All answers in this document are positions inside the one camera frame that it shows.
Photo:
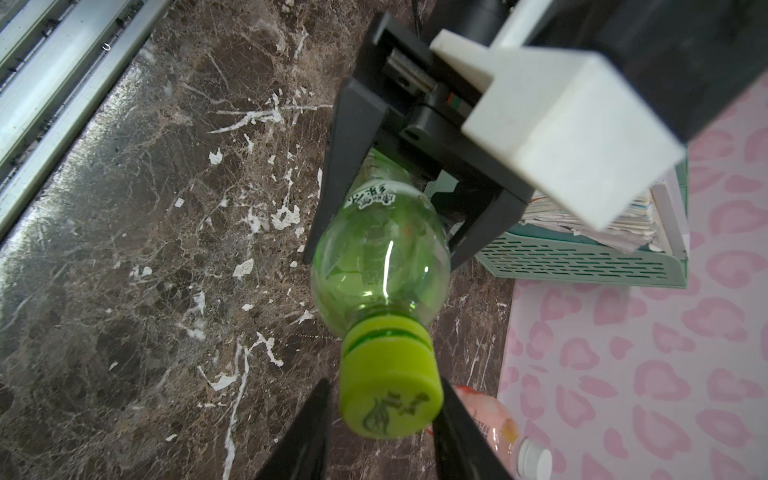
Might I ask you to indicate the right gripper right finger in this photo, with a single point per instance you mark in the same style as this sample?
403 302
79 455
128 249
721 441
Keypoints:
461 452

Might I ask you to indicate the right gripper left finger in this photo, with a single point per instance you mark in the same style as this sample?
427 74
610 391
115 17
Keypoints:
302 453

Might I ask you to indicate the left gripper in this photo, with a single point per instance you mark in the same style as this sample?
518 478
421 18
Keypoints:
404 101

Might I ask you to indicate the pink drink bottle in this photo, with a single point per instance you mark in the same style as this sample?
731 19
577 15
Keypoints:
495 424

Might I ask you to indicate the white bottle cap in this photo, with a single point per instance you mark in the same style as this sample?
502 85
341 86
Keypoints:
534 460

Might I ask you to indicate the green bottle cap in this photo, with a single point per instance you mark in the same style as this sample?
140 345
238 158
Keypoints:
390 385

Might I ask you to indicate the green soda bottle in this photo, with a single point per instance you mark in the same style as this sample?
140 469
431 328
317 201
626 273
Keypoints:
385 252

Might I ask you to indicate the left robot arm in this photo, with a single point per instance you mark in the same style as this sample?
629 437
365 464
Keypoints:
405 102

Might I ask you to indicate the green plastic file crate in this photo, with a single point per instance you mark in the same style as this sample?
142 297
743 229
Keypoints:
530 252

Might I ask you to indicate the white books stack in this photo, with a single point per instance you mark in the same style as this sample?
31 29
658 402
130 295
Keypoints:
656 219

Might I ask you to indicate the aluminium mounting rail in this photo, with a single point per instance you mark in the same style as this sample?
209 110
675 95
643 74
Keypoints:
59 59

